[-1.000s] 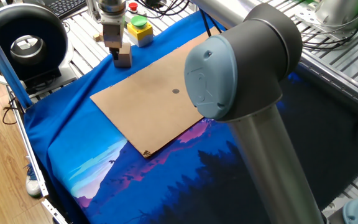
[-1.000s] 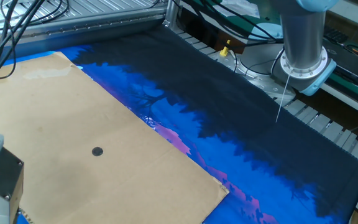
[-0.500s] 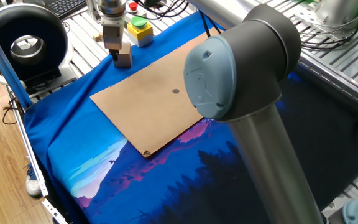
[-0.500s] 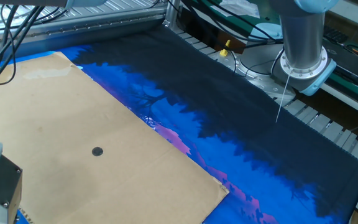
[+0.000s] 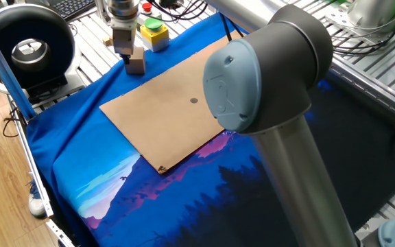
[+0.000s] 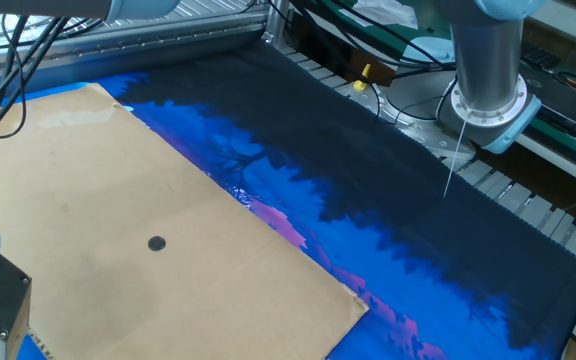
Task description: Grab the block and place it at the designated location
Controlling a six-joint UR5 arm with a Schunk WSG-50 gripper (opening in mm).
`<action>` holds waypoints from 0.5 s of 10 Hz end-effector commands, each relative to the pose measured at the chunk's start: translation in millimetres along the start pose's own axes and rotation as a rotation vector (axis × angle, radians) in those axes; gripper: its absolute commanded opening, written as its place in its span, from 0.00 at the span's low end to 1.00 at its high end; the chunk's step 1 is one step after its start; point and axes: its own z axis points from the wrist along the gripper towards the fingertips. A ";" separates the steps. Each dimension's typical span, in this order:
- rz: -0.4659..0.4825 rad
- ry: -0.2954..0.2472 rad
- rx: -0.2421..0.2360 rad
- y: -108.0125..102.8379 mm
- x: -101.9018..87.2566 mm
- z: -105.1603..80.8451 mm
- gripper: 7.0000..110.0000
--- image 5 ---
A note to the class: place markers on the grey box red push button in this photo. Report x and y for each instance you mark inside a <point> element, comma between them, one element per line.
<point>146,8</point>

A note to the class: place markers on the white table edge rail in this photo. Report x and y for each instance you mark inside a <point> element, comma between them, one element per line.
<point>33,171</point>

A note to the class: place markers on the brown cardboard sheet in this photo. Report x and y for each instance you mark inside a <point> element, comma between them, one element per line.
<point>163,113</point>

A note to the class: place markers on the silver metal gripper body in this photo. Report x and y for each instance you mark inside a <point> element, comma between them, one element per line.
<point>123,41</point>

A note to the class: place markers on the blue landscape print cloth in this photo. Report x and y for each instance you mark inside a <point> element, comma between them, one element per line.
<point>98,144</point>

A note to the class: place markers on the silver grey UR5 robot arm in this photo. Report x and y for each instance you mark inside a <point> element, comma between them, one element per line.
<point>286,68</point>

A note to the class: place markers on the silver aluminium post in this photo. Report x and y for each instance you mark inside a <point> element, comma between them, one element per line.
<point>101,10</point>

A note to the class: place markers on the yellow box green push button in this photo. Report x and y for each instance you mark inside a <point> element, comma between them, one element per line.
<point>154,36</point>

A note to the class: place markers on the silver metal cone base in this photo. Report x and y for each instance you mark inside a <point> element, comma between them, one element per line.
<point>376,13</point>

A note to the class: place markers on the large wooden cube block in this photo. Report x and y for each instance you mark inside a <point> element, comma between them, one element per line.
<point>137,63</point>

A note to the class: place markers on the blue slanted pole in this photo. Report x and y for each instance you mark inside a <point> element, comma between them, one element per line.
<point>5,68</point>

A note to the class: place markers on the small wooden cube block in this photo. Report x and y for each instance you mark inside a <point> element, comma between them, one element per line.
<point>107,41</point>

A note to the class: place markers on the black keyboard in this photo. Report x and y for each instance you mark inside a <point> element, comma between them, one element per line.
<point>70,7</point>

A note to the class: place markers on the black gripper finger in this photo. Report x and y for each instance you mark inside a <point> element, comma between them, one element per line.
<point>126,60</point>

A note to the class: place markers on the white blue sneaker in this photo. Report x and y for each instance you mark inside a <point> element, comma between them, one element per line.
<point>36,202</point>

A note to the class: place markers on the aluminium frame rail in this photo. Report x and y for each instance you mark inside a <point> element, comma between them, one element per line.
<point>372,92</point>

